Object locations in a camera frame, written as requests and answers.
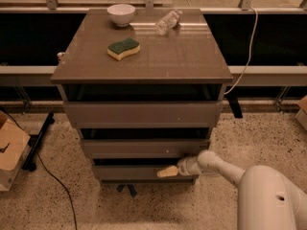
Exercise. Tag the black stand foot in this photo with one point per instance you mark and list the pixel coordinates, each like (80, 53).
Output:
(35, 142)

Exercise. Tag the cardboard box left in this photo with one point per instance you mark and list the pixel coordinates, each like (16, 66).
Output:
(14, 149)

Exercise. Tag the black bracket behind cabinet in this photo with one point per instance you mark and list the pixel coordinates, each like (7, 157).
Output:
(234, 105)

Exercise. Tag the grey top drawer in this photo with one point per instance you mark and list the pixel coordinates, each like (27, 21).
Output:
(147, 115)

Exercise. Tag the cardboard box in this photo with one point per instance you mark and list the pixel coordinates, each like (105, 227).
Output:
(14, 149)
(301, 115)

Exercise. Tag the clear plastic bottle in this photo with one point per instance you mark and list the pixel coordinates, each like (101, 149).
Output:
(167, 22)

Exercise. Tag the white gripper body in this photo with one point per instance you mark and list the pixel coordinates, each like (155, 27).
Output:
(183, 167)

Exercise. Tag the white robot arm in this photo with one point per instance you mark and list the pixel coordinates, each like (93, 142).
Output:
(267, 199)

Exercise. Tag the grey drawer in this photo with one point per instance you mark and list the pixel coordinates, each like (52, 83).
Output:
(135, 173)
(147, 115)
(142, 148)

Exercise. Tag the grey middle drawer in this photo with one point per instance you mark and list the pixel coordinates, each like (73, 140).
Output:
(142, 148)

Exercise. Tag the green yellow sponge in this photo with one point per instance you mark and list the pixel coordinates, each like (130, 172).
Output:
(124, 48)

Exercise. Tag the white ceramic bowl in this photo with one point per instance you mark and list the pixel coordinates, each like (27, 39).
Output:
(121, 14)

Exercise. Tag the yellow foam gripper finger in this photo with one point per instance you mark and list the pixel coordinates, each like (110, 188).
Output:
(168, 172)

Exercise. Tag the grey bottom drawer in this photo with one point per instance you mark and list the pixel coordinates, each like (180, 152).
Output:
(135, 173)

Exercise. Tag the grey drawer cabinet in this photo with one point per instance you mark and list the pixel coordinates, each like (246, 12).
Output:
(183, 66)

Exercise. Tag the cardboard box right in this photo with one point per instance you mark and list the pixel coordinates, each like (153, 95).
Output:
(301, 115)

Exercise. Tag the blue tape cross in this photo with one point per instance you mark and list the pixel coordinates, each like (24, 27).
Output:
(130, 188)

